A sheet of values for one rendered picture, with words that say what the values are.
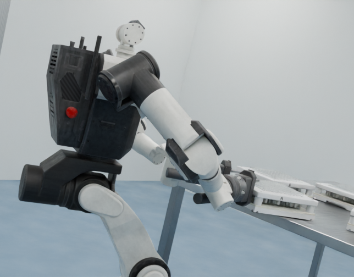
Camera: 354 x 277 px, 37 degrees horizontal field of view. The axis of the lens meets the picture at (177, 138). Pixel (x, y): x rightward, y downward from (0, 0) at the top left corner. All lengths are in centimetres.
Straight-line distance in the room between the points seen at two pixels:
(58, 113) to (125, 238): 47
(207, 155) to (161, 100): 19
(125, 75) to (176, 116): 17
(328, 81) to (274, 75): 63
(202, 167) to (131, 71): 31
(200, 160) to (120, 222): 42
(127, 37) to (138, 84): 26
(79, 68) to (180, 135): 38
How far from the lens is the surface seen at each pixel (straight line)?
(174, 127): 134
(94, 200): 163
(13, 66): 498
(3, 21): 71
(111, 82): 137
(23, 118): 514
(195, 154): 136
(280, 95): 585
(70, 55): 154
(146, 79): 139
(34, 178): 162
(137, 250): 176
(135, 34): 162
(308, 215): 191
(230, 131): 612
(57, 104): 154
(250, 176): 177
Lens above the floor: 120
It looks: 5 degrees down
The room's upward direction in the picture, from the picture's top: 13 degrees clockwise
